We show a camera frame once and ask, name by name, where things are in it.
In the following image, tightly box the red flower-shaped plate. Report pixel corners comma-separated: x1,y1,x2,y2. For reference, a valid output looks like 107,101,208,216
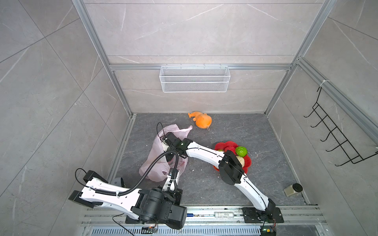
214,141,252,174

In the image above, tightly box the white wire mesh basket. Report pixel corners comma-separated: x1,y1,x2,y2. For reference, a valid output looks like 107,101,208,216
159,65,231,93

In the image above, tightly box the white tube on rail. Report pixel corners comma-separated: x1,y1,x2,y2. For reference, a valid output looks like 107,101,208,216
214,211,234,218

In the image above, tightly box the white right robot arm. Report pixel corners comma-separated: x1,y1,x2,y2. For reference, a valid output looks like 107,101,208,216
159,132,284,224

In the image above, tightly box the pink plastic bag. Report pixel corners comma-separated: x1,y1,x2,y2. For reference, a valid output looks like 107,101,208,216
139,124,193,182

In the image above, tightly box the black wire hook rack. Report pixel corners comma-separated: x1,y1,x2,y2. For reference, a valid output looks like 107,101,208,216
303,87,378,167

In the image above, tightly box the orange toy fruit with loop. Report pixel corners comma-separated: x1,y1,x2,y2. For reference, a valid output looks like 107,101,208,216
188,111,212,129

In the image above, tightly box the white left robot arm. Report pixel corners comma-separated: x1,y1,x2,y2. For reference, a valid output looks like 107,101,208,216
69,171,187,230

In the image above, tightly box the small round black-top container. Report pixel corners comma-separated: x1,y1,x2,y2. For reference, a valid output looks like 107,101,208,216
111,177,126,188

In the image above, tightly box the black corrugated cable hose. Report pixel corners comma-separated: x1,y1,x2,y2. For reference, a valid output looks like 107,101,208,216
94,150,180,197

